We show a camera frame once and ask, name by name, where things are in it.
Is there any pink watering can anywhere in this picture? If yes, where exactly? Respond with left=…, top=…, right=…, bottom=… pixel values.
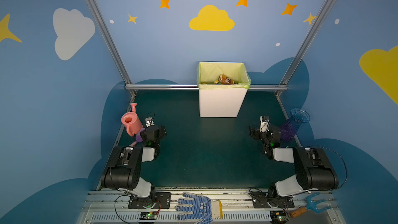
left=121, top=103, right=143, bottom=136

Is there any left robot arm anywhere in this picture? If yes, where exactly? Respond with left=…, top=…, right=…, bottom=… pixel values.
left=101, top=125, right=167, bottom=209

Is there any blue glass vase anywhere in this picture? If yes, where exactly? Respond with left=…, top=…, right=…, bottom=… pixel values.
left=280, top=108, right=311, bottom=141

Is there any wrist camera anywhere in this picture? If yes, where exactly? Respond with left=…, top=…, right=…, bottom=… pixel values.
left=260, top=116, right=270, bottom=133
left=145, top=117, right=155, bottom=128

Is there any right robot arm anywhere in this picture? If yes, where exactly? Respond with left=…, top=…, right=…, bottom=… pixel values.
left=249, top=124, right=340, bottom=198

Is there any aluminium frame rail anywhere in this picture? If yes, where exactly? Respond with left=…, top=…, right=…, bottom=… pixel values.
left=85, top=0, right=337, bottom=97

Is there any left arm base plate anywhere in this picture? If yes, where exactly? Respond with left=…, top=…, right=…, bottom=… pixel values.
left=128, top=191, right=172, bottom=209

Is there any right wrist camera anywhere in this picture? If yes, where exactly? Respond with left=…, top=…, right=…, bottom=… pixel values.
left=260, top=116, right=270, bottom=133

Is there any blue dotted work glove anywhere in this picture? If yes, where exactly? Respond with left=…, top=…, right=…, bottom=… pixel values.
left=175, top=192, right=223, bottom=224

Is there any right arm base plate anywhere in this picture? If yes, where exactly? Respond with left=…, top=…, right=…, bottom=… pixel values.
left=249, top=191, right=295, bottom=209

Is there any white waste bin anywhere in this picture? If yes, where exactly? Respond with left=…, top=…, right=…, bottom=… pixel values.
left=199, top=88, right=248, bottom=118

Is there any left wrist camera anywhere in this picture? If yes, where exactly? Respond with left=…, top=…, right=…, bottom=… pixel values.
left=145, top=117, right=155, bottom=128

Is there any brown Nescafe bottle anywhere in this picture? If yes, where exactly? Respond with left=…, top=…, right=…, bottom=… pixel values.
left=217, top=74, right=235, bottom=85

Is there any green bin liner bag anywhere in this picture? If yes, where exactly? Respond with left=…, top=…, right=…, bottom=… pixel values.
left=197, top=62, right=251, bottom=90

